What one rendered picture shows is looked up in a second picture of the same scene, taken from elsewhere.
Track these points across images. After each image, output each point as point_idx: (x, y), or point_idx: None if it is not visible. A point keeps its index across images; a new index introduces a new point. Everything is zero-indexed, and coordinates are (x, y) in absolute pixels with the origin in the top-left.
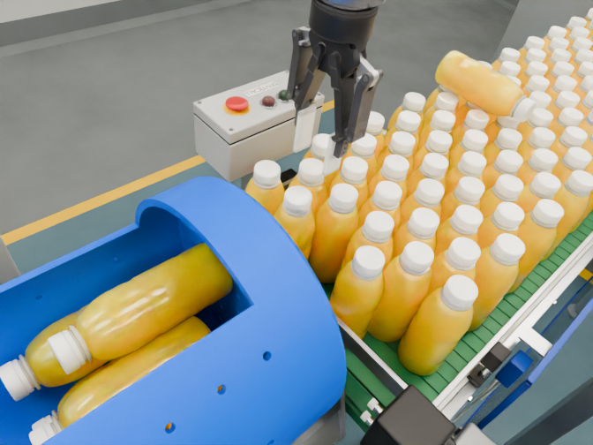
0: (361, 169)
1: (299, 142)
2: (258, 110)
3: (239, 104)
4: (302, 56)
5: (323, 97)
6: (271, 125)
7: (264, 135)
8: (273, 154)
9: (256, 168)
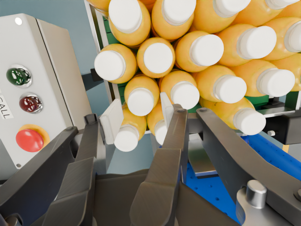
0: (169, 59)
1: (121, 119)
2: (44, 120)
3: (35, 142)
4: (41, 202)
5: (26, 16)
6: (66, 109)
7: (73, 114)
8: (81, 93)
9: (122, 149)
